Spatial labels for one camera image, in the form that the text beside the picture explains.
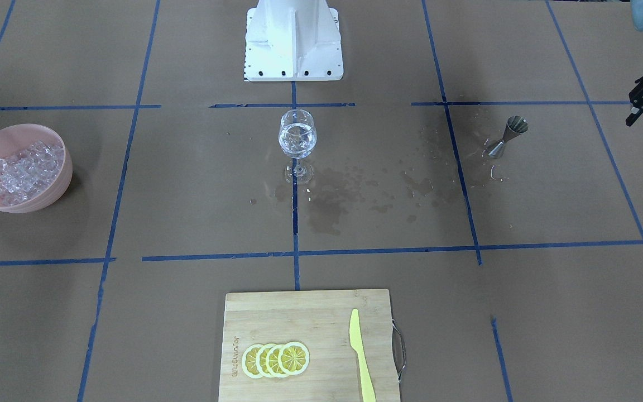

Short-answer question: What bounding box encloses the steel double jigger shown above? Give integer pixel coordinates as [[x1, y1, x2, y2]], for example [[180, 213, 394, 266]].
[[486, 116, 529, 159]]

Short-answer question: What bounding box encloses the clear wine glass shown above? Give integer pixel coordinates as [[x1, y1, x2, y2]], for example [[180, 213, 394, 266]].
[[278, 109, 317, 185]]

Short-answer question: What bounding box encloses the pile of clear ice cubes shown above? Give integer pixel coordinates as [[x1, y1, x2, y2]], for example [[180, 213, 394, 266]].
[[0, 140, 65, 207]]

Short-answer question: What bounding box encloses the yellow plastic knife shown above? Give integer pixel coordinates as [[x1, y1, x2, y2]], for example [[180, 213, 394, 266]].
[[348, 308, 377, 401]]

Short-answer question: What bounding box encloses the bamboo cutting board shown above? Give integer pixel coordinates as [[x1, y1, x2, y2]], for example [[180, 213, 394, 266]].
[[218, 289, 401, 401]]

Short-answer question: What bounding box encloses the pink bowl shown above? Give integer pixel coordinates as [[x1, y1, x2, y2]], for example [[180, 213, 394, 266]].
[[0, 124, 73, 213]]

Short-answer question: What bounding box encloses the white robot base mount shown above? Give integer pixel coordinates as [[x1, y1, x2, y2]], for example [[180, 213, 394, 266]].
[[243, 1, 344, 82]]

